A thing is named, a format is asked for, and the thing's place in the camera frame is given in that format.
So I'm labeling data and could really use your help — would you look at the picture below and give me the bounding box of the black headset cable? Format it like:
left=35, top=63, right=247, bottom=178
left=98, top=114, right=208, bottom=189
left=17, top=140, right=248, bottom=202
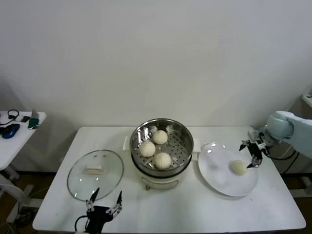
left=6, top=109, right=20, bottom=120

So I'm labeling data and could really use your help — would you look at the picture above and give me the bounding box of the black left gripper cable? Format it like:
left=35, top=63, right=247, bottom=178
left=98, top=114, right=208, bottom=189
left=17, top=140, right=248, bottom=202
left=74, top=214, right=89, bottom=231

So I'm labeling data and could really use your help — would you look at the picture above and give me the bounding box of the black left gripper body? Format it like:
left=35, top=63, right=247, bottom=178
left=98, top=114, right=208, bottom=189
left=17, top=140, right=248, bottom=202
left=84, top=206, right=114, bottom=234

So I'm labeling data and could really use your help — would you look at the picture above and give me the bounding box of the white steamed baozi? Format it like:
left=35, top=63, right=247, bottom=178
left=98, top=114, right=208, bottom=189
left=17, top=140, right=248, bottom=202
left=230, top=160, right=250, bottom=176
left=153, top=130, right=169, bottom=145
left=155, top=152, right=172, bottom=169
left=139, top=141, right=156, bottom=157

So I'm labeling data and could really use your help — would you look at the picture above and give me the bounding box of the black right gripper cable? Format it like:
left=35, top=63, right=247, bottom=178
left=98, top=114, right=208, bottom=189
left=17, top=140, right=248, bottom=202
left=264, top=145, right=298, bottom=161

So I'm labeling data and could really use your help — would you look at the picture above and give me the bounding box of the white side table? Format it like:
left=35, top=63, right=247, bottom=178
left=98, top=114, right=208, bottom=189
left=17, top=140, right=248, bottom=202
left=0, top=111, right=47, bottom=222

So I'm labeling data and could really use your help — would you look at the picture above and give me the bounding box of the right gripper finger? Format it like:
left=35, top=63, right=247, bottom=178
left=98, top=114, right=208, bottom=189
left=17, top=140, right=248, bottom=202
left=238, top=139, right=251, bottom=152
left=246, top=156, right=263, bottom=169

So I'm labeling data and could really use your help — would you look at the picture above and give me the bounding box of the stainless steel steamer basket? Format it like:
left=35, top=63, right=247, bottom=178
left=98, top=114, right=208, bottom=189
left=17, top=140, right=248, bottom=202
left=129, top=118, right=195, bottom=176

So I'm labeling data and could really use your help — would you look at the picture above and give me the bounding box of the green and grey tool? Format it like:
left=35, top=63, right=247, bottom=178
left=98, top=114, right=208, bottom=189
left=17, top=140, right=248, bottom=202
left=28, top=109, right=40, bottom=130

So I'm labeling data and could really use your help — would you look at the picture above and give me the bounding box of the black power cable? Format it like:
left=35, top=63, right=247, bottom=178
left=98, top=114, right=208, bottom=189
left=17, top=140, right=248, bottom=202
left=282, top=150, right=301, bottom=174

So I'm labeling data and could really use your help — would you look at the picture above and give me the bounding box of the white round plate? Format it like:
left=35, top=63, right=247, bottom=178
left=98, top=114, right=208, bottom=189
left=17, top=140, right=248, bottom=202
left=197, top=141, right=259, bottom=197

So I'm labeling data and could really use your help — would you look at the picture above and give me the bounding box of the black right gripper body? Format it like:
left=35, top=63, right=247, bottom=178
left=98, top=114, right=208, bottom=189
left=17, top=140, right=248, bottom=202
left=248, top=140, right=264, bottom=159

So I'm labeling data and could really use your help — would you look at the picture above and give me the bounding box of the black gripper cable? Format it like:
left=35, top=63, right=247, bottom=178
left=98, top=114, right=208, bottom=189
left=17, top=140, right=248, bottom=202
left=74, top=214, right=89, bottom=231
left=264, top=145, right=298, bottom=161

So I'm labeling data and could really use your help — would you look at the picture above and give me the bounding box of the blue rounded device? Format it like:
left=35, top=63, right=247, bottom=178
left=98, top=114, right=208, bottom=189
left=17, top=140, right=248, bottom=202
left=0, top=123, right=20, bottom=139

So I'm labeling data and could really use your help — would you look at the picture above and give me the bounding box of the white stand base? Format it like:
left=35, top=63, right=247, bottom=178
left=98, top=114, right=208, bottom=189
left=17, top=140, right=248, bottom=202
left=291, top=175, right=312, bottom=198

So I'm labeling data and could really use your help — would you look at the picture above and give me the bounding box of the glass lid with white handle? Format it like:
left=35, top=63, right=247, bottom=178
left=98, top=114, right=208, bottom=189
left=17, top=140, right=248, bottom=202
left=67, top=149, right=124, bottom=202

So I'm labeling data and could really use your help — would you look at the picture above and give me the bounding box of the steel steamer pot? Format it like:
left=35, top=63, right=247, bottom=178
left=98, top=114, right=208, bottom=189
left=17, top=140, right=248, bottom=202
left=121, top=136, right=203, bottom=192

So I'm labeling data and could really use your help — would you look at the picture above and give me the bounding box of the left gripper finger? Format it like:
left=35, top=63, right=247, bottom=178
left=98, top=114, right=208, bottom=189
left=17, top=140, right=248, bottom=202
left=107, top=190, right=123, bottom=215
left=85, top=187, right=100, bottom=212

